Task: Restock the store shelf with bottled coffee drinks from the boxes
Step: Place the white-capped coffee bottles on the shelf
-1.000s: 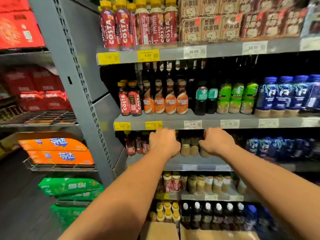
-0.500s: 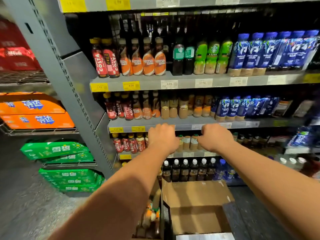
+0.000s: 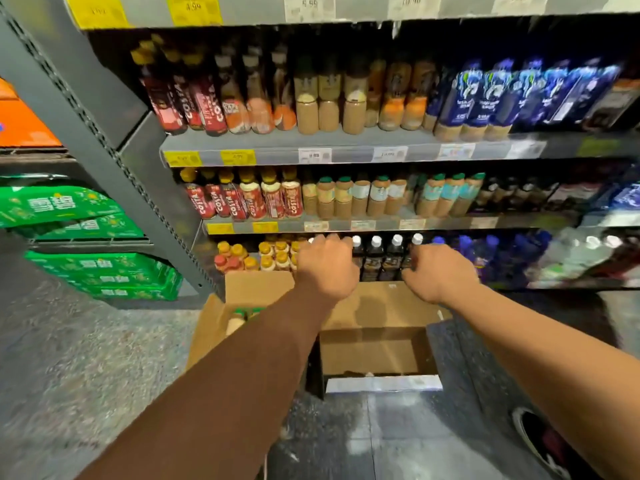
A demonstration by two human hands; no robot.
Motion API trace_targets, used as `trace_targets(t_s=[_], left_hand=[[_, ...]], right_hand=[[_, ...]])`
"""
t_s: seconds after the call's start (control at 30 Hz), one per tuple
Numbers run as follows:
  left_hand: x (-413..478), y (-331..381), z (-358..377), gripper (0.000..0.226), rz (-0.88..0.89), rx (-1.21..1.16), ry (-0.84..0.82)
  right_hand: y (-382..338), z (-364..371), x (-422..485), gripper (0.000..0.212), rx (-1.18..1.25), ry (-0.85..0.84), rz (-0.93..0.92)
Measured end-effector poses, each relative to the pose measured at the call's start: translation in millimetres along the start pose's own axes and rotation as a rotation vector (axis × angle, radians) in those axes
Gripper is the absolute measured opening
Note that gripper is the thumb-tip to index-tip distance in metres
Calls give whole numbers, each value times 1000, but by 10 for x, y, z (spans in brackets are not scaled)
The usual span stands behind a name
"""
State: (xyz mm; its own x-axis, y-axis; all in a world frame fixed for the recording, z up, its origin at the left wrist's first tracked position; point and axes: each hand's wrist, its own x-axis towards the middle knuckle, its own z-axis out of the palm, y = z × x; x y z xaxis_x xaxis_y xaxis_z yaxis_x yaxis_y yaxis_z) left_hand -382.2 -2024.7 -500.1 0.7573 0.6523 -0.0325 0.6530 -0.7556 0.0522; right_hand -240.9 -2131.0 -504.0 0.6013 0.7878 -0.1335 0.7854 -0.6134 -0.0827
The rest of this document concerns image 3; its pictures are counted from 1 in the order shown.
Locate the black and pink sneaker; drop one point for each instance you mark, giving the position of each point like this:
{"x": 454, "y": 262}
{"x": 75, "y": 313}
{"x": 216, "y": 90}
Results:
{"x": 545, "y": 439}

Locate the orange drink pack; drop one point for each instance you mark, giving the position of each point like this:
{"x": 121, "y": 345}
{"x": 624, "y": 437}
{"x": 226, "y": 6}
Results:
{"x": 22, "y": 124}

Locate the green shrink-wrapped drink pack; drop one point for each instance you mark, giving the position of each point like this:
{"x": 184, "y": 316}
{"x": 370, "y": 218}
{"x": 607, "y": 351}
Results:
{"x": 95, "y": 227}
{"x": 55, "y": 204}
{"x": 110, "y": 274}

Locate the person's right hand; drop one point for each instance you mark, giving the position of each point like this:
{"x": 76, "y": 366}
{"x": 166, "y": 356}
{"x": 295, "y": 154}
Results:
{"x": 442, "y": 274}

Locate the group of blue-label drink bottles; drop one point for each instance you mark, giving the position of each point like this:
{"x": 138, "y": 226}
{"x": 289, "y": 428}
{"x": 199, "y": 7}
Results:
{"x": 492, "y": 99}

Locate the grey metal shelving unit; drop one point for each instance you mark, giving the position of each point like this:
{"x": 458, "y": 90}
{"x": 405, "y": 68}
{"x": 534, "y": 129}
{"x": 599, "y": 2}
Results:
{"x": 100, "y": 94}

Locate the group of orange-label coffee bottles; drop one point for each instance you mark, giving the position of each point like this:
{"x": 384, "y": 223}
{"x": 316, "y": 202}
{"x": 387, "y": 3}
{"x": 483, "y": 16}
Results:
{"x": 257, "y": 109}

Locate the group of dark brown bottles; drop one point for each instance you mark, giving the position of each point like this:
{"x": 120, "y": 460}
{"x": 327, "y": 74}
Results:
{"x": 515, "y": 192}

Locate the white carton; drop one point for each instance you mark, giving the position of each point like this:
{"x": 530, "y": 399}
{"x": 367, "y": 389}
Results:
{"x": 385, "y": 384}

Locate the group of blue-cap bottles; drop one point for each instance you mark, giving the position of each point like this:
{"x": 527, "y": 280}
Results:
{"x": 490, "y": 254}

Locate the open brown cardboard box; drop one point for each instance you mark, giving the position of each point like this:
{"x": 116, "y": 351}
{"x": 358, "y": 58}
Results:
{"x": 380, "y": 314}

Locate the group of teal-label green-cap bottles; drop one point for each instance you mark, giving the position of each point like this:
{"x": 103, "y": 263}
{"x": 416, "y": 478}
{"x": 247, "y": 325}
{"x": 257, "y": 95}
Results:
{"x": 447, "y": 194}

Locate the person's right thumb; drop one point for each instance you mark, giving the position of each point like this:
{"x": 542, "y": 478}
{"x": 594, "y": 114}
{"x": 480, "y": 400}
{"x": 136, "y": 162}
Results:
{"x": 411, "y": 279}

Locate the person's left fingers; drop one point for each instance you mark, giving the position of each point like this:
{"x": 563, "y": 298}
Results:
{"x": 330, "y": 240}

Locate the row of shelf price labels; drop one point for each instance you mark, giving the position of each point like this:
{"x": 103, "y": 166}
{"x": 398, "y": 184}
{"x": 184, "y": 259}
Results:
{"x": 310, "y": 7}
{"x": 316, "y": 226}
{"x": 315, "y": 155}

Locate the person's left hand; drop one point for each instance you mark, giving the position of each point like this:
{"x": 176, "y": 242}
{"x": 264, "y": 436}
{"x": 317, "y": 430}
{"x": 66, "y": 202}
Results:
{"x": 327, "y": 268}

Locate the beige bottle with green cap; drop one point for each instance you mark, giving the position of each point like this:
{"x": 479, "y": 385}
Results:
{"x": 255, "y": 313}
{"x": 235, "y": 324}

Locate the group of mixed dark packets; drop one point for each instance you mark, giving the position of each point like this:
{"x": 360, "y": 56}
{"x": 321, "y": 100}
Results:
{"x": 600, "y": 192}

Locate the group of tall beige drink bottles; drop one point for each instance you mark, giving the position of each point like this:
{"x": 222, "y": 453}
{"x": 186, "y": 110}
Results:
{"x": 327, "y": 112}

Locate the person's left forearm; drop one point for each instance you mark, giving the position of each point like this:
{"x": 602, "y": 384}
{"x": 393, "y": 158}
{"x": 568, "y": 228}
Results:
{"x": 240, "y": 384}

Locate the dark bottle with white cap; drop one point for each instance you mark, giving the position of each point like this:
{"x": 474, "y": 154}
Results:
{"x": 357, "y": 252}
{"x": 374, "y": 259}
{"x": 392, "y": 259}
{"x": 416, "y": 239}

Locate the group of beige green-cap bottles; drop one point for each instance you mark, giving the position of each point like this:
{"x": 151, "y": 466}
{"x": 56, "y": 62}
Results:
{"x": 350, "y": 197}

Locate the group of tall red-label coffee bottles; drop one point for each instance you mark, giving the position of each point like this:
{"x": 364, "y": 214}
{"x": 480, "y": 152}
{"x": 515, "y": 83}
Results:
{"x": 200, "y": 102}

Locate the group of short red-label yellow-cap bottles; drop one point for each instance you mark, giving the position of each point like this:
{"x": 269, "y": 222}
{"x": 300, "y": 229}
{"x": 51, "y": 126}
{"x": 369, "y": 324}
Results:
{"x": 252, "y": 199}

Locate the group of clear white-cap bottles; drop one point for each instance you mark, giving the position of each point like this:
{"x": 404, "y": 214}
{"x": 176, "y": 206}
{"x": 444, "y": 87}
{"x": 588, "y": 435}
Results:
{"x": 580, "y": 259}

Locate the group of small yellow-cap bottles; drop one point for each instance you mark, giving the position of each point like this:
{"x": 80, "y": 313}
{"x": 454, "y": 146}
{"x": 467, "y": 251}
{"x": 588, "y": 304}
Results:
{"x": 260, "y": 254}

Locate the group of brown-orange drink bottles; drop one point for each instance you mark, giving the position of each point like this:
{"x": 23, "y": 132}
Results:
{"x": 395, "y": 107}

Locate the person's right forearm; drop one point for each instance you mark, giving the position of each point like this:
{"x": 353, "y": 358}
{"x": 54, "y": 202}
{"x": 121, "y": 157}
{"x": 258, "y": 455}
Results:
{"x": 550, "y": 364}

